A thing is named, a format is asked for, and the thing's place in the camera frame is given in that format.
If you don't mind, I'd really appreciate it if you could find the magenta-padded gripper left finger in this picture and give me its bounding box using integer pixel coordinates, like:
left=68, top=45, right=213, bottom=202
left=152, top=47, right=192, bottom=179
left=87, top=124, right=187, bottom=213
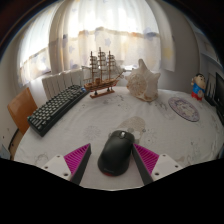
left=40, top=143, right=92, bottom=185

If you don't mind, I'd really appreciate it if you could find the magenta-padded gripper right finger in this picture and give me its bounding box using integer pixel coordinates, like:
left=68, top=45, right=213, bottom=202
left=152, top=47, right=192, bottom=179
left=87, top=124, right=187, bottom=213
left=131, top=143, right=184, bottom=186

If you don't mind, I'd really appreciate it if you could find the black computer mouse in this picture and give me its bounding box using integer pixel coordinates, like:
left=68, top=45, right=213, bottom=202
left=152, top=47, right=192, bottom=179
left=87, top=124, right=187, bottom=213
left=97, top=129, right=136, bottom=177

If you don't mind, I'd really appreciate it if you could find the round purple-print mouse pad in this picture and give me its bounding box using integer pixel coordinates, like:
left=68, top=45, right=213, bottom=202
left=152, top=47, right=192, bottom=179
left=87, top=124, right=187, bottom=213
left=167, top=96, right=201, bottom=123

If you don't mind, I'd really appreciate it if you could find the white printed tablecloth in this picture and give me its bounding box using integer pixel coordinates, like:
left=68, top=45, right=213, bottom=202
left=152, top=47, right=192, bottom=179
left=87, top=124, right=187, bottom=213
left=13, top=85, right=224, bottom=192

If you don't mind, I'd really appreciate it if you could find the black keyboard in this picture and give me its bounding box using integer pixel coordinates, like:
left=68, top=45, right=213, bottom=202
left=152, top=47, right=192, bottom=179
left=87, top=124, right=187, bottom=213
left=27, top=84, right=90, bottom=138

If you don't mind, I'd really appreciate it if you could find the wooden chair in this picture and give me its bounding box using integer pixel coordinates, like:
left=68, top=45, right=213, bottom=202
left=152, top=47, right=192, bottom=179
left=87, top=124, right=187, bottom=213
left=7, top=87, right=38, bottom=159

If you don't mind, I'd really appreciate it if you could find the large white conch shell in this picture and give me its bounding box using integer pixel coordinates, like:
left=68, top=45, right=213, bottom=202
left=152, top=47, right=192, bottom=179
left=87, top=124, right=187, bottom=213
left=124, top=58, right=162, bottom=103

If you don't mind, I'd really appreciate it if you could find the wooden model sailing ship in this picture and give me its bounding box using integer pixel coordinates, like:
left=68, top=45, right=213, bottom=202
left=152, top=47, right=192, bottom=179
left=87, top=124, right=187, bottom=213
left=81, top=46, right=126, bottom=99

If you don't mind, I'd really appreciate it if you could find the white radiator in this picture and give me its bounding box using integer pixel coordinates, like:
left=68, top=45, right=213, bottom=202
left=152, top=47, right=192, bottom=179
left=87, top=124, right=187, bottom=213
left=41, top=68, right=93, bottom=101

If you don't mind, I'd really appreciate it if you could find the black router with antennas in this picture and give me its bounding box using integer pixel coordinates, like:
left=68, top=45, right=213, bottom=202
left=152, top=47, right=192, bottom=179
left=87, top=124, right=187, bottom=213
left=203, top=73, right=218, bottom=107

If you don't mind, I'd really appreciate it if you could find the cartoon boy figurine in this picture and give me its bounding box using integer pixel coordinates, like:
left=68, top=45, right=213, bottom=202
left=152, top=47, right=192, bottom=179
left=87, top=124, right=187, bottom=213
left=190, top=73, right=207, bottom=102

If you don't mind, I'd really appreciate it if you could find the black monitor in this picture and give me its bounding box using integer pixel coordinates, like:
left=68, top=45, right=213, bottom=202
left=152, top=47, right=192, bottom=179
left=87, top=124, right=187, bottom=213
left=213, top=71, right=224, bottom=126

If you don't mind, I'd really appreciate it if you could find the white shelf unit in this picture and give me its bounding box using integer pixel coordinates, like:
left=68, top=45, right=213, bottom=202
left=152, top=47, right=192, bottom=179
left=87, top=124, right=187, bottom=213
left=196, top=29, right=224, bottom=74

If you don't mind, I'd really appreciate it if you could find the white star-print curtain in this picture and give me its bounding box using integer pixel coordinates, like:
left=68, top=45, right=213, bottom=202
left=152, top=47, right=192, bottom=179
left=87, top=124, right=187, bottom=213
left=16, top=0, right=176, bottom=86

